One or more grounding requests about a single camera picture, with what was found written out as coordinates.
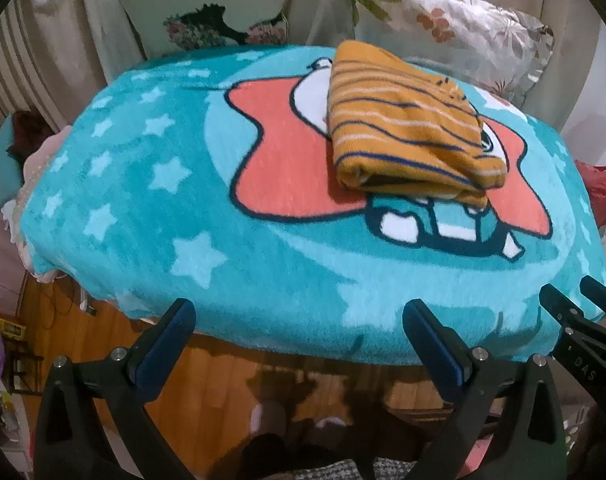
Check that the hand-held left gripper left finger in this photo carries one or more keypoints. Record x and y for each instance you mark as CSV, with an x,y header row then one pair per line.
x,y
168,340

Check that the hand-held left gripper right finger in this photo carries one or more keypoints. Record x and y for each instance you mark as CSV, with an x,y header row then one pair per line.
x,y
440,345

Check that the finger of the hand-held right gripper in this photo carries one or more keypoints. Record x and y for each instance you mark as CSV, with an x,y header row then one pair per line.
x,y
563,310
605,300

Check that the mustard striped knit sweater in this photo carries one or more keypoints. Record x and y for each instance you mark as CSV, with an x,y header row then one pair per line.
x,y
403,130

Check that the red cloth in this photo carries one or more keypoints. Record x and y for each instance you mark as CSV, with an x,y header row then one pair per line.
x,y
603,190

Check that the person's left foot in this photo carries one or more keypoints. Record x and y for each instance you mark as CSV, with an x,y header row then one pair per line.
x,y
267,417

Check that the person's foot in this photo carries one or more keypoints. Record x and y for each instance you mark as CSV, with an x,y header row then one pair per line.
x,y
267,417
329,422

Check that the person's right foot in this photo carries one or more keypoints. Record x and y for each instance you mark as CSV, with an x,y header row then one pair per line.
x,y
329,422

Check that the teal star printed blanket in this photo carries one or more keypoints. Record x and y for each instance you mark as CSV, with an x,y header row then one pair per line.
x,y
193,200

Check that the yellow box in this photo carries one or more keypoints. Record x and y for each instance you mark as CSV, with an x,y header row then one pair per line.
x,y
4,326

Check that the person's checkered clothing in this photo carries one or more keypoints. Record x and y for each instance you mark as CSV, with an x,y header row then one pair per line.
x,y
333,471

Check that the teal pillow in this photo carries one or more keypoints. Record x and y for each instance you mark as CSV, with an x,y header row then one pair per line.
x,y
2,165

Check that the dark maroon cloth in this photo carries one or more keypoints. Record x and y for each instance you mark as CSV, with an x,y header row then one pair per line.
x,y
29,132

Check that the white leaf print pillow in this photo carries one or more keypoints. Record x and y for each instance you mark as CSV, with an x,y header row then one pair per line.
x,y
458,30

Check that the pale bird print pillow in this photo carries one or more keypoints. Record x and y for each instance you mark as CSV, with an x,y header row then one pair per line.
x,y
208,10

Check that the beige fabric backrest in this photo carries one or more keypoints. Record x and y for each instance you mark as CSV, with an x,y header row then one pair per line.
x,y
318,10

